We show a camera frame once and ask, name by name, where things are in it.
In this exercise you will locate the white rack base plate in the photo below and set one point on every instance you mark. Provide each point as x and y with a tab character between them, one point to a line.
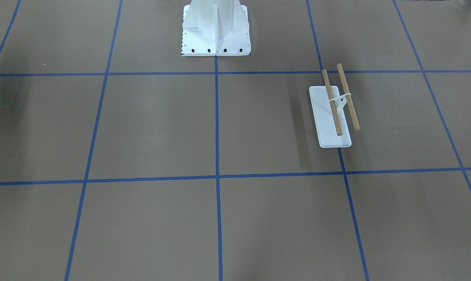
325	129

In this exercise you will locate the white rack rod bracket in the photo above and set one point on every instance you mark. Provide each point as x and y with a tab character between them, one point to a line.
340	102

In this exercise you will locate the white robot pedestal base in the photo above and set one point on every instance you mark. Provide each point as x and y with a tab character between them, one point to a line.
215	28

